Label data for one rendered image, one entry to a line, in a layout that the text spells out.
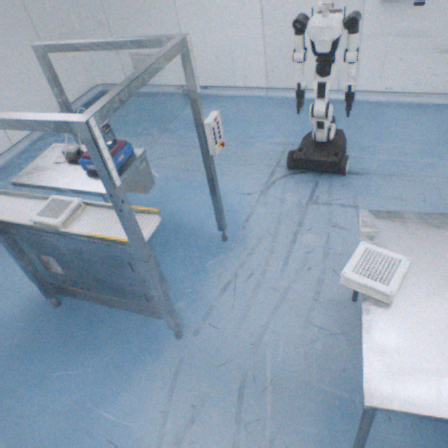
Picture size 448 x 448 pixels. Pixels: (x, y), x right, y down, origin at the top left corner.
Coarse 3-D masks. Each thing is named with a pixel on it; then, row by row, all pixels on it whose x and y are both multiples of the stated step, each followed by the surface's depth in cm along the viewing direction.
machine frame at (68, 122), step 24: (48, 48) 247; (72, 48) 241; (96, 48) 235; (120, 48) 230; (144, 48) 224; (168, 48) 199; (48, 72) 261; (0, 120) 164; (24, 120) 159; (48, 120) 154; (72, 120) 150; (96, 168) 165; (120, 192) 175; (216, 192) 288; (120, 216) 184; (216, 216) 306; (0, 240) 248; (144, 240) 200; (24, 264) 263; (144, 264) 207; (48, 288) 286; (168, 312) 238
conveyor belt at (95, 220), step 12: (0, 204) 262; (12, 204) 260; (24, 204) 257; (36, 204) 255; (0, 216) 251; (12, 216) 249; (24, 216) 247; (84, 216) 237; (96, 216) 235; (108, 216) 234; (144, 216) 228; (156, 216) 227; (72, 228) 230; (84, 228) 228; (96, 228) 227; (108, 228) 225; (120, 228) 223; (144, 228) 220
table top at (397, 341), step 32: (384, 224) 201; (416, 224) 198; (416, 256) 183; (416, 288) 170; (384, 320) 161; (416, 320) 159; (384, 352) 151; (416, 352) 149; (384, 384) 142; (416, 384) 140; (416, 416) 134
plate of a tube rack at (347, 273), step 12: (360, 252) 181; (384, 252) 178; (348, 264) 176; (372, 264) 174; (408, 264) 171; (348, 276) 172; (360, 276) 171; (384, 276) 169; (396, 276) 168; (372, 288) 166; (384, 288) 164; (396, 288) 163
